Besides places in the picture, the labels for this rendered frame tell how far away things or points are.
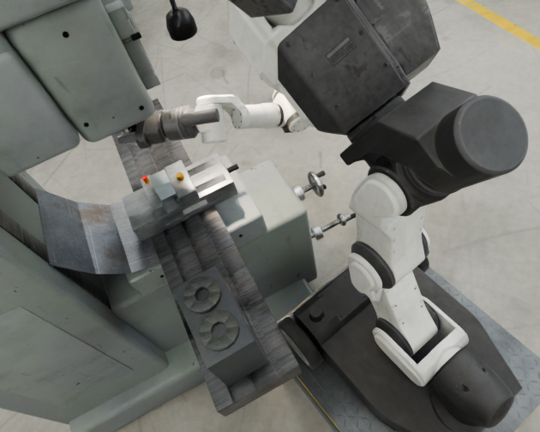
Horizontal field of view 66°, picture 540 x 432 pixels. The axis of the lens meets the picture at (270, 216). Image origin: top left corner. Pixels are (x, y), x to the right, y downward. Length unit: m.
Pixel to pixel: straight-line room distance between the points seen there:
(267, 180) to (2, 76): 1.00
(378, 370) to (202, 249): 0.68
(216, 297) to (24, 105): 0.58
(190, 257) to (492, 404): 0.91
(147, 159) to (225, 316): 0.83
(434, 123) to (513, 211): 1.89
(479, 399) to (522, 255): 1.22
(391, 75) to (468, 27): 2.95
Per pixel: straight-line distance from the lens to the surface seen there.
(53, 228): 1.42
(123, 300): 1.58
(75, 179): 3.16
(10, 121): 1.03
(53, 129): 1.05
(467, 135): 0.62
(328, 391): 1.61
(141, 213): 1.38
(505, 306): 2.25
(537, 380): 1.74
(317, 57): 0.70
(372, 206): 0.80
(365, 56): 0.71
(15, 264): 1.18
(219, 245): 1.31
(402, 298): 1.22
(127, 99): 1.06
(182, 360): 1.97
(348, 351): 1.47
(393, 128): 0.66
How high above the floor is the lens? 1.98
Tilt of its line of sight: 55 degrees down
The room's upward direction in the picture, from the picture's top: 17 degrees counter-clockwise
